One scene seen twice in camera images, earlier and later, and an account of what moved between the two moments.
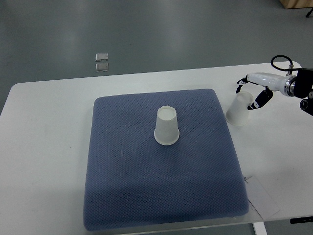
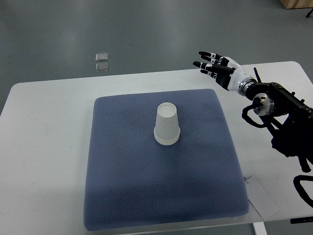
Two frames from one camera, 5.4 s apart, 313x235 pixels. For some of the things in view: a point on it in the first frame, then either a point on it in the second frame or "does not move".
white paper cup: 237,114 -> 167,130
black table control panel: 301,220 does not move
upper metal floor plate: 101,57 does not move
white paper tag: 259,198 does not move
